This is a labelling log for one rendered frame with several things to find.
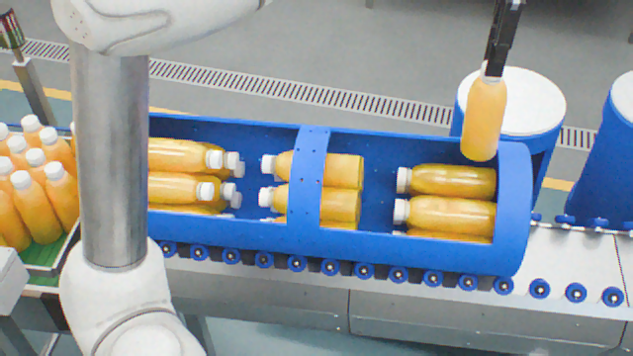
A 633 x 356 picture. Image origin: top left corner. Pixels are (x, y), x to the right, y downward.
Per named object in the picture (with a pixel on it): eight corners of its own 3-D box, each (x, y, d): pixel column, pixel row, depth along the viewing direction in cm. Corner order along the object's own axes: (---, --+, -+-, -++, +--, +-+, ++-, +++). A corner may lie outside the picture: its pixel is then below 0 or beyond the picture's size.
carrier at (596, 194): (628, 282, 235) (551, 247, 247) (736, 93, 172) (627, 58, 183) (602, 341, 219) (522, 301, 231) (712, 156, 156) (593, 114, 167)
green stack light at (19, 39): (19, 49, 169) (12, 34, 165) (-5, 48, 170) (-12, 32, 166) (30, 36, 173) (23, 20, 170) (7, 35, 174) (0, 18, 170)
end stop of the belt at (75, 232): (59, 276, 145) (55, 268, 143) (55, 275, 145) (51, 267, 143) (122, 151, 172) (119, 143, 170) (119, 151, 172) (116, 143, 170)
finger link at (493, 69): (510, 41, 106) (510, 43, 106) (501, 75, 111) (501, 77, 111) (492, 39, 107) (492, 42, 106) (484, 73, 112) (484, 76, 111)
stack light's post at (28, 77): (122, 295, 254) (24, 65, 174) (112, 293, 254) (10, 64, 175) (125, 286, 257) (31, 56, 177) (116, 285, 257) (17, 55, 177)
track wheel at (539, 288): (552, 281, 137) (550, 278, 139) (530, 279, 138) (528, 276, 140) (550, 302, 138) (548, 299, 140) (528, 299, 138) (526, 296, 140)
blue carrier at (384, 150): (509, 306, 136) (540, 211, 117) (112, 261, 146) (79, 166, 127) (501, 210, 157) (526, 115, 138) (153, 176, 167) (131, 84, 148)
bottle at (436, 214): (493, 241, 134) (401, 232, 136) (494, 210, 137) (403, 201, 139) (499, 229, 128) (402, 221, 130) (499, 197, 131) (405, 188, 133)
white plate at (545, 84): (442, 74, 178) (442, 77, 179) (483, 141, 160) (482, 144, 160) (536, 58, 182) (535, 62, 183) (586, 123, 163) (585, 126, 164)
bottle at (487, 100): (475, 167, 125) (489, 91, 111) (452, 145, 129) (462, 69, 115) (503, 153, 127) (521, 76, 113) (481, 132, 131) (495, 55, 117)
